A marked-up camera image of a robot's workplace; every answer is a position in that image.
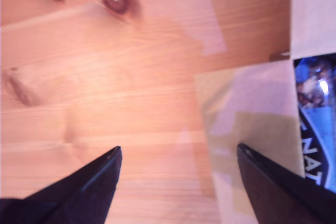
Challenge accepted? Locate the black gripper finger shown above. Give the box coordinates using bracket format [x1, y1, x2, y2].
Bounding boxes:
[237, 143, 336, 224]
[26, 145, 123, 224]

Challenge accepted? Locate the black blue snackbar carton box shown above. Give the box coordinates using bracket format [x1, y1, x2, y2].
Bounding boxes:
[194, 0, 336, 224]

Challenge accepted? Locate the blue protein snack bar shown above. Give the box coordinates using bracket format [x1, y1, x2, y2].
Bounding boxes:
[293, 53, 336, 192]

